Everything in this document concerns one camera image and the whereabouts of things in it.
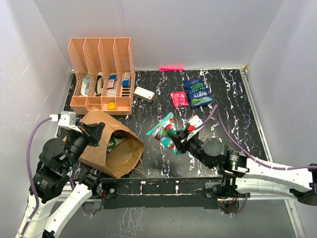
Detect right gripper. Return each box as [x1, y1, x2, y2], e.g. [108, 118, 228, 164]
[169, 129, 213, 169]

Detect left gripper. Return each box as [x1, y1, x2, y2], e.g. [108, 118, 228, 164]
[64, 120, 106, 170]

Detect teal red snack bag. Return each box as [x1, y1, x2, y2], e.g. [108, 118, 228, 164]
[147, 112, 181, 155]

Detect brown paper bag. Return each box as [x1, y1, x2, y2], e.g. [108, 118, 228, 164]
[79, 107, 144, 179]

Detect red snack packet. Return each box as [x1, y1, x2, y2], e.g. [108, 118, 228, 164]
[170, 91, 189, 108]

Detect blue Burts chips bag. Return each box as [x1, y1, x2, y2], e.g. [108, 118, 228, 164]
[183, 79, 213, 108]

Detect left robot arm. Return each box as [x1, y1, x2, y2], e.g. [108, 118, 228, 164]
[16, 122, 105, 238]

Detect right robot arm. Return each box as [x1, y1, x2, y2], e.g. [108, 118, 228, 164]
[168, 130, 317, 206]

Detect green snack packet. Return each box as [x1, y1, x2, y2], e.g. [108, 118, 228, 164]
[107, 135, 125, 152]

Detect white blue tape dispenser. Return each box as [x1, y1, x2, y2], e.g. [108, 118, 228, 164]
[80, 73, 91, 97]

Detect black white stapler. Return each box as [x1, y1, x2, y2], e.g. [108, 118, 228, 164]
[95, 72, 104, 96]

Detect orange plastic desk organizer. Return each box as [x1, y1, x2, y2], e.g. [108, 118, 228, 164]
[68, 38, 136, 115]

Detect white small cardboard box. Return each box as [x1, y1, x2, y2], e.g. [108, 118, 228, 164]
[134, 86, 155, 103]

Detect red blue small box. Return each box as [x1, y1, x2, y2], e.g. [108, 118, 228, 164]
[107, 74, 117, 89]

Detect blue white small box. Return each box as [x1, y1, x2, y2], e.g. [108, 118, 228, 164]
[122, 72, 131, 88]

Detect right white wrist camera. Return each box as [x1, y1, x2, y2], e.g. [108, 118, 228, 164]
[185, 115, 203, 140]

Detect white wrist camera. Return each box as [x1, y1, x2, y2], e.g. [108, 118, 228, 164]
[49, 111, 78, 131]
[185, 115, 203, 140]

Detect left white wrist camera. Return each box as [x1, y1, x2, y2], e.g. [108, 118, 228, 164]
[49, 111, 78, 131]

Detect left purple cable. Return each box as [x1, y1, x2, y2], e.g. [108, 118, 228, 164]
[16, 116, 59, 238]

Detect purple cable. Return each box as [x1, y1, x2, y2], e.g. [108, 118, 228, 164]
[195, 104, 313, 215]
[16, 116, 59, 238]

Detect aluminium frame rail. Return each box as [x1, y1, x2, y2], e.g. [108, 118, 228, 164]
[18, 179, 307, 238]

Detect black base rail bar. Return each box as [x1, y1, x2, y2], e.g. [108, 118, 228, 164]
[102, 177, 221, 209]

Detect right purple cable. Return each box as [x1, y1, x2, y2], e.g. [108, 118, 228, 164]
[195, 104, 313, 215]

